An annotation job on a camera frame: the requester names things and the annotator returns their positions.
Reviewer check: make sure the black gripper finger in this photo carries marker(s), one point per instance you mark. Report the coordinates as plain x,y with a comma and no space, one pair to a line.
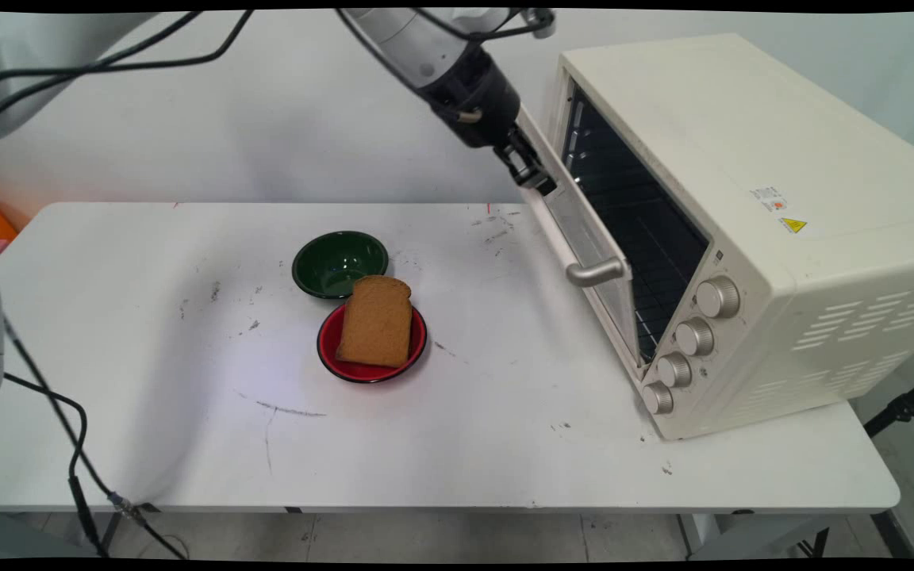
514,165
536,166

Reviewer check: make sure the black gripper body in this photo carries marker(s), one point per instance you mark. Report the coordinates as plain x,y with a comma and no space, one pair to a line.
473,99

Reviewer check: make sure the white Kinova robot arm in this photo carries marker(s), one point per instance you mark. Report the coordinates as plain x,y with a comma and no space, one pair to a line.
401,40

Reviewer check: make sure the dark green bowl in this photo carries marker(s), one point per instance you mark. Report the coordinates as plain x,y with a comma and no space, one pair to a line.
330,262

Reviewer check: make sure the brown bread slice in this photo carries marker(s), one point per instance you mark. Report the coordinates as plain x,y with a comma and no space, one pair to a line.
375,321

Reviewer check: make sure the largest silver oven knob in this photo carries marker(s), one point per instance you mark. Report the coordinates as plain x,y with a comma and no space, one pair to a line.
718,297

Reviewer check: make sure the white label sticker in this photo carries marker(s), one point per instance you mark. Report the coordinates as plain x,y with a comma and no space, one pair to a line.
769,198

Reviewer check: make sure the red plate with black rim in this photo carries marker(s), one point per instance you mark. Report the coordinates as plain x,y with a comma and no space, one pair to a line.
330,349

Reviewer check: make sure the yellow warning sticker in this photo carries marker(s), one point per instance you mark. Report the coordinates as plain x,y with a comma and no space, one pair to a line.
793,225

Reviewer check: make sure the cream toaster oven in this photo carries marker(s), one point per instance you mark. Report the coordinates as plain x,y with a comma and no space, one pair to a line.
806,238

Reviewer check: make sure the black tripod stand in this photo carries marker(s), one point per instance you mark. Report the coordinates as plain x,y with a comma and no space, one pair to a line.
901,408

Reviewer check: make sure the grey table leg frame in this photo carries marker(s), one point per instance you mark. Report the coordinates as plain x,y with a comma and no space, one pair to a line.
782,535

